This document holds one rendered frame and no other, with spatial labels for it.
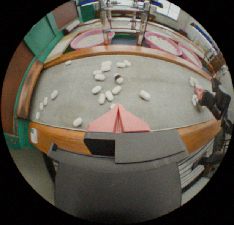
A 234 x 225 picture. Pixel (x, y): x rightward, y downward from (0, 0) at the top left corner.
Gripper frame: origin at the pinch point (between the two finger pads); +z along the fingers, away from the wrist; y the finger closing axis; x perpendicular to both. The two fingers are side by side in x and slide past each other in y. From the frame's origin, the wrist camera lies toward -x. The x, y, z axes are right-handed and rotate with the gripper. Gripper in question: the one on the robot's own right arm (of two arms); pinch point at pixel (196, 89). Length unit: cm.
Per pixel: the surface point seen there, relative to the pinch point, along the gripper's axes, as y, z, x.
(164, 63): 16.1, 10.4, -6.8
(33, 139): 72, -20, 13
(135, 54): 30.2, 11.1, -9.0
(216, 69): -426, 160, -96
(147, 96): 28.7, -4.6, 3.3
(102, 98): 41.9, -4.9, 3.8
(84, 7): 128, 176, -195
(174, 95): 16.5, -2.0, 3.8
